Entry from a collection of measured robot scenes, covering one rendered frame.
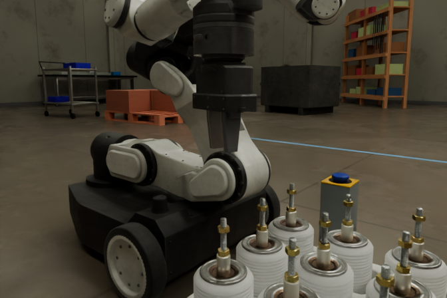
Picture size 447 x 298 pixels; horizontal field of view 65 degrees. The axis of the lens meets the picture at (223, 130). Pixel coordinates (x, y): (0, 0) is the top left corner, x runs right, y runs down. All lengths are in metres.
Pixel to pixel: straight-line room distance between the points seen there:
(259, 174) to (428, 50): 9.11
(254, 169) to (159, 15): 0.49
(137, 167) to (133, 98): 3.81
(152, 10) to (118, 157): 0.69
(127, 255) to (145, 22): 0.57
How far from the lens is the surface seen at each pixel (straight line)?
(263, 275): 0.66
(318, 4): 1.11
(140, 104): 4.99
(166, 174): 1.11
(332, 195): 0.88
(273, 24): 11.57
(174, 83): 0.99
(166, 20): 0.62
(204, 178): 0.93
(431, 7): 10.04
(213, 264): 0.62
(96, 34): 10.30
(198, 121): 0.98
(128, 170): 1.18
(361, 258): 0.71
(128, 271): 0.97
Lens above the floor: 0.55
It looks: 8 degrees down
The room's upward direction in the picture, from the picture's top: straight up
